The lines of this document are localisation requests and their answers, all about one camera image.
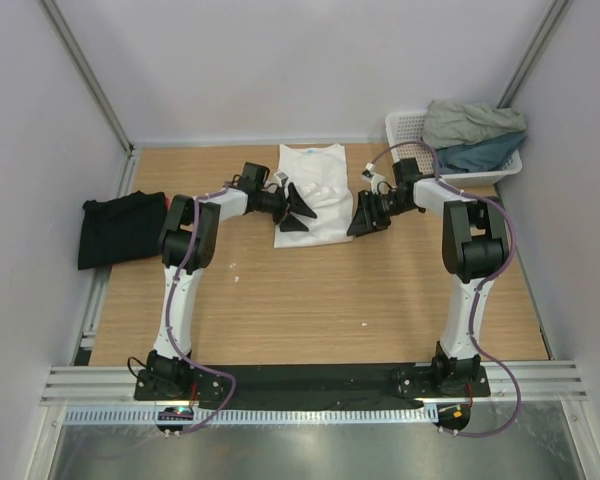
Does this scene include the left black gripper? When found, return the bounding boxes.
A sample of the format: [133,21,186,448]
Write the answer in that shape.
[256,184,316,233]

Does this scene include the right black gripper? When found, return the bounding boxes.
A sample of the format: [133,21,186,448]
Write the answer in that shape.
[347,190,415,237]

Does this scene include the white t shirt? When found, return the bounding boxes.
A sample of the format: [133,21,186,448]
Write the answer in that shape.
[274,144,353,249]

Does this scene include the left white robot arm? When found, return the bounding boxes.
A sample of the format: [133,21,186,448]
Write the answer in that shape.
[134,162,318,401]

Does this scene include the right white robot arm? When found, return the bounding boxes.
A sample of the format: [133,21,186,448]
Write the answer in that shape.
[347,158,511,399]

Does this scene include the white plastic laundry basket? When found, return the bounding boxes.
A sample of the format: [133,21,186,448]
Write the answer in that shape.
[385,110,522,188]

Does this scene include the grey t shirt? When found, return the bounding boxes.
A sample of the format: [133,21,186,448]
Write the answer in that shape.
[421,99,527,149]

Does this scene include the teal blue t shirt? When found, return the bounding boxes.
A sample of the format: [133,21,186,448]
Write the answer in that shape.
[436,132,526,174]

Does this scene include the black folded t shirt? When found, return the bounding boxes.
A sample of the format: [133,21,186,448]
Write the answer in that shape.
[77,191,168,270]

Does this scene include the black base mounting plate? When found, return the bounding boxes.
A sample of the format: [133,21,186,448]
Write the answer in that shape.
[133,362,491,411]

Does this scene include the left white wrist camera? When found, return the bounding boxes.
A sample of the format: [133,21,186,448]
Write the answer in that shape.
[272,171,289,188]

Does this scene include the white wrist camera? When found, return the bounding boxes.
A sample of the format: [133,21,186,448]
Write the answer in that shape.
[362,162,386,194]
[272,171,289,188]

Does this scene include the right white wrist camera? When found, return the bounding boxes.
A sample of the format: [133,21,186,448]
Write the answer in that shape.
[362,162,386,194]

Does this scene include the slotted grey cable duct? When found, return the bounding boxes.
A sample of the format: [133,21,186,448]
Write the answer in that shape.
[63,404,438,426]

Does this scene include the aluminium front frame rail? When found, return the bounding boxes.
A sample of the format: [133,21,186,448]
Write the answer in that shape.
[41,361,586,410]

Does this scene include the right aluminium corner post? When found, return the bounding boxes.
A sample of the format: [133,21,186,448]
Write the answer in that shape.
[497,0,574,108]

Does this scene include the aluminium corner post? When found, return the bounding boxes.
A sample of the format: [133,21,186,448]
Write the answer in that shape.
[497,0,574,108]
[38,0,134,156]

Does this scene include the left aluminium corner post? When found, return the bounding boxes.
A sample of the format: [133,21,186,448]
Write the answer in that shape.
[38,0,134,156]

